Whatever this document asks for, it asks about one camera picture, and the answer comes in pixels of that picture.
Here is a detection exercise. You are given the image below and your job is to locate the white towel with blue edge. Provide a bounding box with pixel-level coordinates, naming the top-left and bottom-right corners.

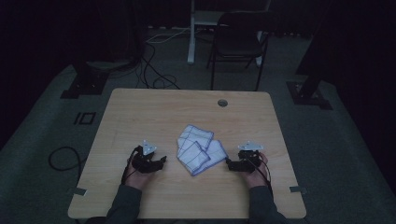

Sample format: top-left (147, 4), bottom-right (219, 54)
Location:
top-left (176, 124), bottom-right (229, 177)

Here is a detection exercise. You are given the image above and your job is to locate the white floor cable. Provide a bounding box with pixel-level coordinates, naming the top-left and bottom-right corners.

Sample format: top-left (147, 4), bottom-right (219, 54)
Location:
top-left (145, 27), bottom-right (191, 45)

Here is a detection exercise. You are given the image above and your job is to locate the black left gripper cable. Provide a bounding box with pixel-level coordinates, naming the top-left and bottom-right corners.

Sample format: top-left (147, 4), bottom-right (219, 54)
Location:
top-left (120, 145), bottom-right (141, 187)

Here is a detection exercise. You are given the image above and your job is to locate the grey tape piece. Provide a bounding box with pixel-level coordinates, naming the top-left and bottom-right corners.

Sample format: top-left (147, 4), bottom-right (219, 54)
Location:
top-left (72, 186), bottom-right (89, 197)
top-left (289, 185), bottom-right (308, 195)

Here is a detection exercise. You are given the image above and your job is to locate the black floor cable tangle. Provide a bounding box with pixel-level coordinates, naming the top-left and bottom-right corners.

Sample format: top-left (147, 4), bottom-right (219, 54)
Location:
top-left (134, 42), bottom-right (182, 91)

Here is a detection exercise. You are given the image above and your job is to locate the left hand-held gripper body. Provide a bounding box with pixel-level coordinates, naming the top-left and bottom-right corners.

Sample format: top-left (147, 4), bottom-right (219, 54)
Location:
top-left (131, 139), bottom-right (162, 175)

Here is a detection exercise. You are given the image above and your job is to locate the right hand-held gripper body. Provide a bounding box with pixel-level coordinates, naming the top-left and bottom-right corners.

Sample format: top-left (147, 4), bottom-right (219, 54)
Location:
top-left (229, 141), bottom-right (265, 174)

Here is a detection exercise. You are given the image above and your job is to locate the black looped floor cable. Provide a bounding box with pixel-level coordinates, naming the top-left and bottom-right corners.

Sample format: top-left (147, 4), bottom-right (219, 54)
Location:
top-left (48, 146), bottom-right (84, 181)

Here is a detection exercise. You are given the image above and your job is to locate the black folding chair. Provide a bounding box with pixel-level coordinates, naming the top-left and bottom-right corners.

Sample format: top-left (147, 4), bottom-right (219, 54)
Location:
top-left (206, 10), bottom-right (278, 92)

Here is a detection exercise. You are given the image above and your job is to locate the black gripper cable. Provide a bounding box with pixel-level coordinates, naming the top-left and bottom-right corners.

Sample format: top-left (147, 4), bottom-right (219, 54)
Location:
top-left (247, 158), bottom-right (275, 196)
top-left (120, 145), bottom-right (141, 187)

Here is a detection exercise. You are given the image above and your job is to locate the person's left hand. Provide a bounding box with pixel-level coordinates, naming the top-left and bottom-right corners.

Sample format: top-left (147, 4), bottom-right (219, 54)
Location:
top-left (124, 157), bottom-right (157, 191)

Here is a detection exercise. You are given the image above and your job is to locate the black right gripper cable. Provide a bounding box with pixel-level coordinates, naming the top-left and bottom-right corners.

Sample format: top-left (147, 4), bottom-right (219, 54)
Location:
top-left (247, 158), bottom-right (275, 196)

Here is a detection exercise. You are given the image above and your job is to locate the black stand with square base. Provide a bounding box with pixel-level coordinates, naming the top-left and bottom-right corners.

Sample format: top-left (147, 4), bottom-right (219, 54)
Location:
top-left (60, 59), bottom-right (110, 100)
top-left (286, 0), bottom-right (333, 111)

